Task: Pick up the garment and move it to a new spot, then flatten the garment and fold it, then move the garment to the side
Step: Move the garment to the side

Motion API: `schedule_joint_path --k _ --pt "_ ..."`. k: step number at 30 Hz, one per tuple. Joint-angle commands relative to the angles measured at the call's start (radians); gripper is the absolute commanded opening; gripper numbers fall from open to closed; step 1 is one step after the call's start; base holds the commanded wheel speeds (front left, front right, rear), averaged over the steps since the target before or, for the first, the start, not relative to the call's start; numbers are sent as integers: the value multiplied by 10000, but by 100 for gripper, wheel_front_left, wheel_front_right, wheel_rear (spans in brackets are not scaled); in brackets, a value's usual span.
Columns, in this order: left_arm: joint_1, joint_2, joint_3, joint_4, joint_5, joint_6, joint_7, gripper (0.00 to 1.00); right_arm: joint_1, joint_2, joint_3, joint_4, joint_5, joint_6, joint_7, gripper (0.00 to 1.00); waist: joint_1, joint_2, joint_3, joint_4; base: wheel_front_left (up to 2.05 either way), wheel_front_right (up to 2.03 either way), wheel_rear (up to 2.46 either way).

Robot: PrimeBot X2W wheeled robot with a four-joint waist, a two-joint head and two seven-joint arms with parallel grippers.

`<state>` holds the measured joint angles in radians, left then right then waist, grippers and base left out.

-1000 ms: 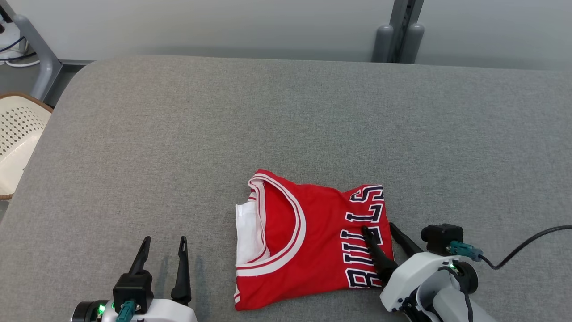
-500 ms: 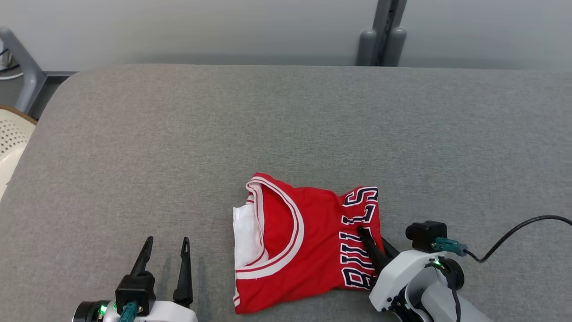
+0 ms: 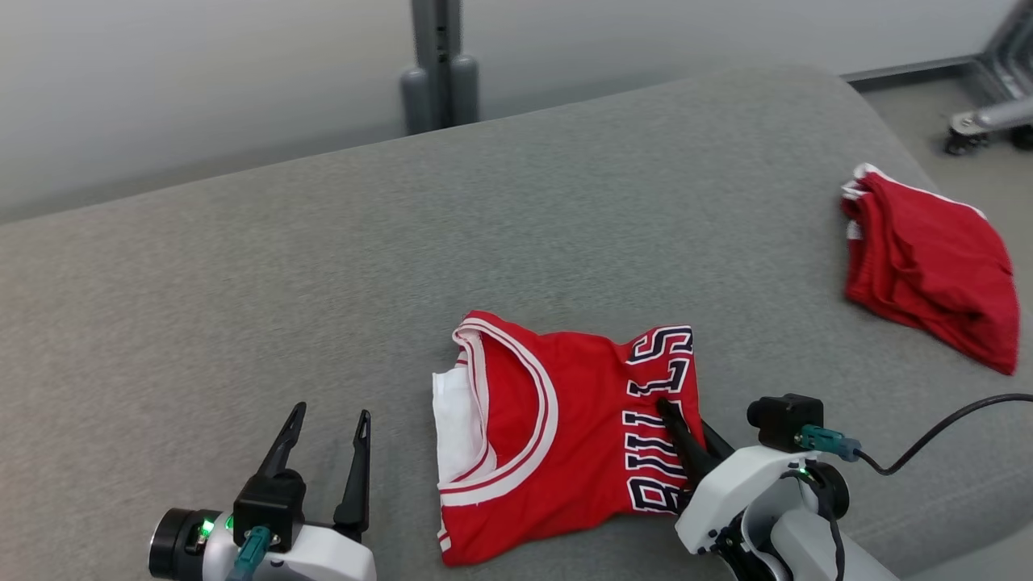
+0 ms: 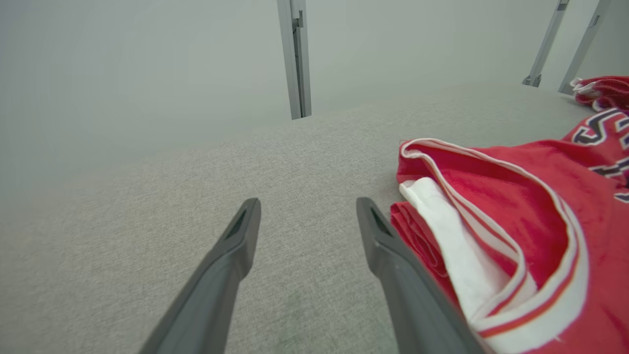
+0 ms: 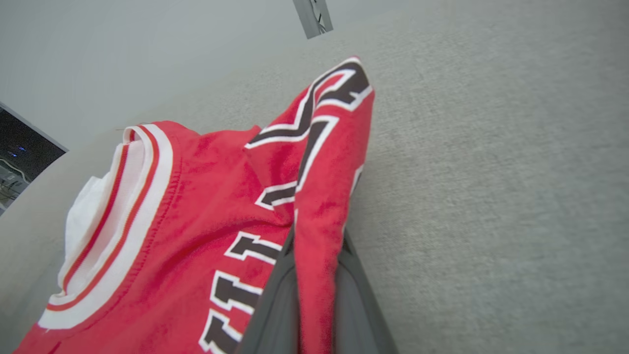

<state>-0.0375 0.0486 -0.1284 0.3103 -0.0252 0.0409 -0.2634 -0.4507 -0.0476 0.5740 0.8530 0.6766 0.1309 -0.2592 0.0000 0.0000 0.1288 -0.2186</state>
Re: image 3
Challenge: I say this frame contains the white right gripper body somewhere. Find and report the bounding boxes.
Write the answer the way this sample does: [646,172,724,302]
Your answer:
[675,444,851,558]

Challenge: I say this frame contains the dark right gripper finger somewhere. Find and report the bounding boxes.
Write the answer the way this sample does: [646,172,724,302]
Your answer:
[655,396,720,486]
[700,420,736,463]

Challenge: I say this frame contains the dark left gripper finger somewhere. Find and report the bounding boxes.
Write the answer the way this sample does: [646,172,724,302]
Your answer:
[333,409,373,541]
[257,401,308,481]

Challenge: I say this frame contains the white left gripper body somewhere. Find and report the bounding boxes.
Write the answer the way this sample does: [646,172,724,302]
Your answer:
[148,507,378,581]

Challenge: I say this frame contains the red basketball jersey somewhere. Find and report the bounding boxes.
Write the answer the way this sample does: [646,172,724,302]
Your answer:
[431,310,708,567]

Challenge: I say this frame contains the red shorts with white stripe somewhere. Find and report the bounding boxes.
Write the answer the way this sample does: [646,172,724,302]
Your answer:
[839,163,1020,377]

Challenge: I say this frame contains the black caster wheel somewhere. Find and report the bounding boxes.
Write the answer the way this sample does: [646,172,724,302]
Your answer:
[944,111,991,157]

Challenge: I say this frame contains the grey skirting strip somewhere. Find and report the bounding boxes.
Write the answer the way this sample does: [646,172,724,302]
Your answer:
[839,55,982,91]

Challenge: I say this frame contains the teal left camera connector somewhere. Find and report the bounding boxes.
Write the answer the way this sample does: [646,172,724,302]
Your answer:
[226,525,273,581]

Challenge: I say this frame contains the teal camera connector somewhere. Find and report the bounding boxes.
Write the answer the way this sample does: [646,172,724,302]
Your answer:
[226,525,273,581]
[797,424,862,463]

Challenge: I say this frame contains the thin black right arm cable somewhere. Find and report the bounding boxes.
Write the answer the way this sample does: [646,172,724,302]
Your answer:
[784,471,847,581]

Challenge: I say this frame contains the teal right camera connector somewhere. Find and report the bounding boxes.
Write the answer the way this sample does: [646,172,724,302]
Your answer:
[797,424,862,463]

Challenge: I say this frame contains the black right camera cable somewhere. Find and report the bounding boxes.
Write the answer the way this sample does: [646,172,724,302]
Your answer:
[855,392,1033,478]

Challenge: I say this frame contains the grey cylindrical post foot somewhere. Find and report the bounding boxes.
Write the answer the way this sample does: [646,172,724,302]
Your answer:
[401,67,431,136]
[450,55,480,128]

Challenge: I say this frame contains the grey metal partition post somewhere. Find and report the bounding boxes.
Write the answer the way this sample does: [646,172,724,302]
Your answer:
[412,0,463,132]

